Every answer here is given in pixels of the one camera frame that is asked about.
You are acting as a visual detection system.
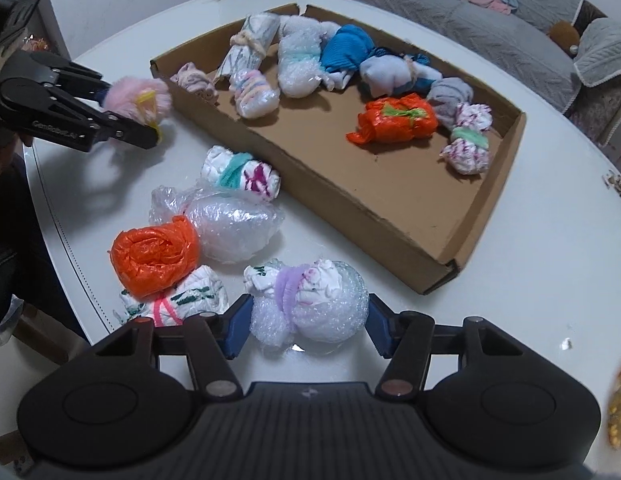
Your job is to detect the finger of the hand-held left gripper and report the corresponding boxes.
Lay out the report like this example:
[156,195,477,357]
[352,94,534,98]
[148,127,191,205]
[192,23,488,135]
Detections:
[40,52,114,106]
[84,107,160,152]

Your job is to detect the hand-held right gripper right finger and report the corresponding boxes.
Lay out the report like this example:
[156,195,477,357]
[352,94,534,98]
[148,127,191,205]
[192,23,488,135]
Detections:
[368,294,524,401]

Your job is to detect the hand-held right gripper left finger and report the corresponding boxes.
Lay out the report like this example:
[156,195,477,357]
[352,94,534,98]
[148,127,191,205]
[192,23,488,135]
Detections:
[98,294,254,402]

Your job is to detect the pink fluffy bundle yellow tie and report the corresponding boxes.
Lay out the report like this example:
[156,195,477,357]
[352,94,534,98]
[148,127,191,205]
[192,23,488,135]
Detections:
[101,76,172,133]

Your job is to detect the bubble wrap bundle purple tie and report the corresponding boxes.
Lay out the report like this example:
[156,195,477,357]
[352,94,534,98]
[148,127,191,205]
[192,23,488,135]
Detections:
[243,258,369,348]

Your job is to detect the brown cardboard box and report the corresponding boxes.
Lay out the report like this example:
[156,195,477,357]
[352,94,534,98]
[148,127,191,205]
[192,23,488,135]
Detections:
[149,2,527,296]

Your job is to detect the white patterned bundle rope tie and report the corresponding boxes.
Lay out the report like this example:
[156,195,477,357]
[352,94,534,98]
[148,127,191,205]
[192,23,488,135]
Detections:
[213,11,281,86]

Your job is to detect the bubble wrap bundle teal tie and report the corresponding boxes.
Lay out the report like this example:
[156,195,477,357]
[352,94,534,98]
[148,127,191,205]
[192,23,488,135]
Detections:
[277,15,341,98]

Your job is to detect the white green bundle pink tie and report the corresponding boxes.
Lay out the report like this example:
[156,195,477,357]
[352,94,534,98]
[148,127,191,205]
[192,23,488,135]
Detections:
[118,265,230,328]

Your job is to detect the small pink white bundle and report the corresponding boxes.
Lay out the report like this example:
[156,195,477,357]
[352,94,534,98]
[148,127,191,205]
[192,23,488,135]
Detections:
[169,61,218,106]

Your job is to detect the clear plastic wrap bundle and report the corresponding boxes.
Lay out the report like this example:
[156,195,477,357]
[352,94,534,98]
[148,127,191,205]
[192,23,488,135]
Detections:
[149,185,286,263]

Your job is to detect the pastel striped bundle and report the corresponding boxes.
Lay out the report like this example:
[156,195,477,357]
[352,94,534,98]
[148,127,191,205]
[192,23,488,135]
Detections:
[229,70,280,120]

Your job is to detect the white magenta bundle teal tie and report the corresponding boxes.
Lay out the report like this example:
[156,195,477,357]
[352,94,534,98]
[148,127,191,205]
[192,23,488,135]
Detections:
[200,146,282,203]

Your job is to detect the person's dark trousers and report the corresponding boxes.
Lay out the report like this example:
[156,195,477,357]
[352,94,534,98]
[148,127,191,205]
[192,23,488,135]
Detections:
[0,155,86,341]

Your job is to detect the white magenta bundle green tie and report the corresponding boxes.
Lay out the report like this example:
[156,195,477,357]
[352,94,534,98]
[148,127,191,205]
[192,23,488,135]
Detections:
[439,102,494,176]

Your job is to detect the orange plastic bundle green tie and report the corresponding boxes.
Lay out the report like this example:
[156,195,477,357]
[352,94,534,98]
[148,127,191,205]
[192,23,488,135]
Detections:
[347,94,438,147]

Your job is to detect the blue cloth bundle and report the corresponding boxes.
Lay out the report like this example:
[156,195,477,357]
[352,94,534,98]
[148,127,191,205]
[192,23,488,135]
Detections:
[321,24,379,92]

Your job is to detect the grey cloth bundle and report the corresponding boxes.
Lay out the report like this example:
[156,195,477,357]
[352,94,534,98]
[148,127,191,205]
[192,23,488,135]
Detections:
[427,78,475,131]

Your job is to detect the white cloth bundle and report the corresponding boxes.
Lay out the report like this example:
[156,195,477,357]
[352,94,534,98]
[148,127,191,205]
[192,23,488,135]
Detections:
[359,47,444,98]

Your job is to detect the scattered yellow crumbs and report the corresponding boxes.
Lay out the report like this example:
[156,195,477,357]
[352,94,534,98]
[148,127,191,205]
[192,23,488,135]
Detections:
[607,364,621,450]

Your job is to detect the pile of seed husks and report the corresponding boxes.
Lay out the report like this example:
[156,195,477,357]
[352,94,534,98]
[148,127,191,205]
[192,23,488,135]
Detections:
[603,170,621,208]

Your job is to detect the grey sofa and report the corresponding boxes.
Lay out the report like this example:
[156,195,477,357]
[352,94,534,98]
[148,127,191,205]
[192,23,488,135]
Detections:
[318,0,621,161]

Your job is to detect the brown plush toy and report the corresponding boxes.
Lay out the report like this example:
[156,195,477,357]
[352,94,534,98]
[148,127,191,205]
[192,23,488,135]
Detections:
[548,21,581,56]

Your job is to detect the grey knitted blanket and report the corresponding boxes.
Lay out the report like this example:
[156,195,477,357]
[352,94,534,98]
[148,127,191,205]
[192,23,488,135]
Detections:
[573,17,621,86]

